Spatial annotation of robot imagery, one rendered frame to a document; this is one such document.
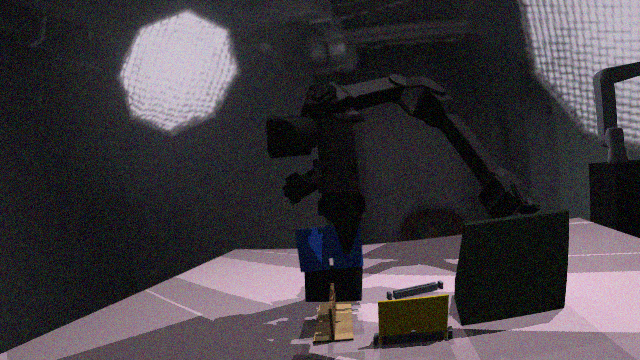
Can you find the olive brown slotted board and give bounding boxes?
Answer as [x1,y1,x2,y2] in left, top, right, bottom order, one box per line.
[378,294,449,344]

